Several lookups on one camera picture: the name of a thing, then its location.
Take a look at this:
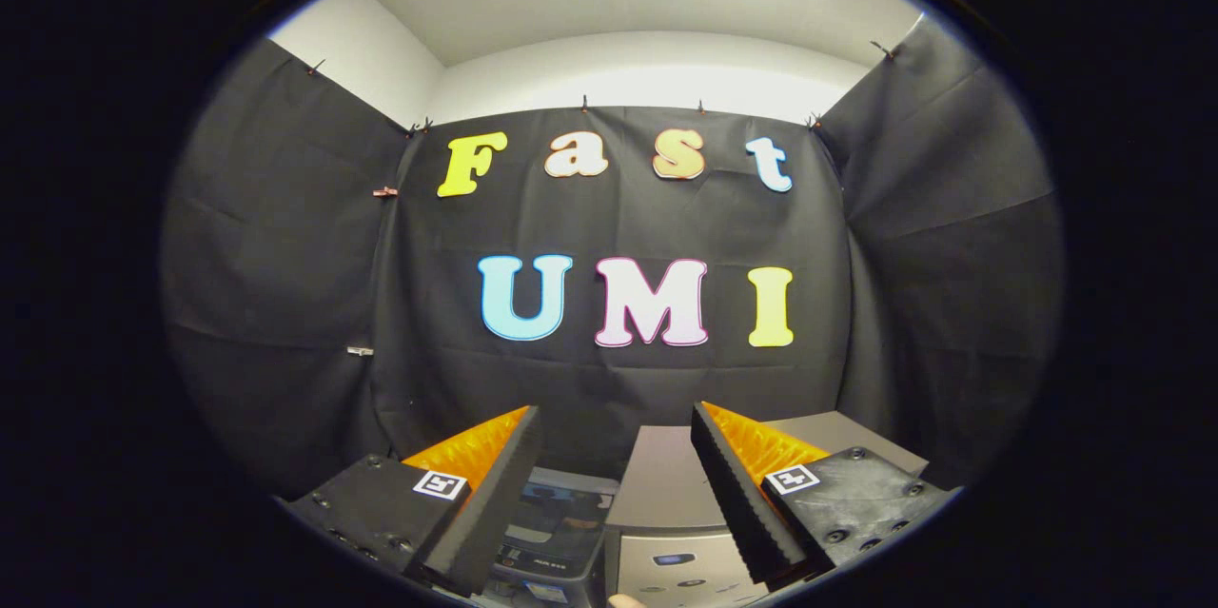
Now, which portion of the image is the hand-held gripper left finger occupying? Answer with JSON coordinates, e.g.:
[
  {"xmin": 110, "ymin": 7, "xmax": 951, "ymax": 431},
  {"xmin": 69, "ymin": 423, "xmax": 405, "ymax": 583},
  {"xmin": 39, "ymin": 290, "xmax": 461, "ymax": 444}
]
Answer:
[{"xmin": 284, "ymin": 405, "xmax": 544, "ymax": 598}]

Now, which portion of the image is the dark washing machine lid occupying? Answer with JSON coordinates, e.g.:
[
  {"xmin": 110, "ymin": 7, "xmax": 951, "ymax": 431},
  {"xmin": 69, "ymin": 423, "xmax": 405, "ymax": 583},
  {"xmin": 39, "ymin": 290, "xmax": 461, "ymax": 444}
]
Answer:
[{"xmin": 504, "ymin": 467, "xmax": 620, "ymax": 580}]

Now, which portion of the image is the grey appliance cabinet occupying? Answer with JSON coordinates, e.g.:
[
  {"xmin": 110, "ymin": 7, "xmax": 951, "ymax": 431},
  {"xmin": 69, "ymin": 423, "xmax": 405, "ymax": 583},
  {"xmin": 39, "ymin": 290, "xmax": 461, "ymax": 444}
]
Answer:
[{"xmin": 602, "ymin": 410, "xmax": 931, "ymax": 608}]

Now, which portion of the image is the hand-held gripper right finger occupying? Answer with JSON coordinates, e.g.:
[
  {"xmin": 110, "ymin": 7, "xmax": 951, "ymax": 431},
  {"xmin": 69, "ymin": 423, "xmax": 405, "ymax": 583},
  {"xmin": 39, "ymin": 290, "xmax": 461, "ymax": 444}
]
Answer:
[{"xmin": 690, "ymin": 401, "xmax": 959, "ymax": 590}]

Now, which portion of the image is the black backdrop cloth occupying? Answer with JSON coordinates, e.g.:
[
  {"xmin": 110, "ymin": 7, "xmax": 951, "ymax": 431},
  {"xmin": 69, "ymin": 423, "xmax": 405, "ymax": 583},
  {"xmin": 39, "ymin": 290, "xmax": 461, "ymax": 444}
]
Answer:
[{"xmin": 160, "ymin": 13, "xmax": 1065, "ymax": 500}]

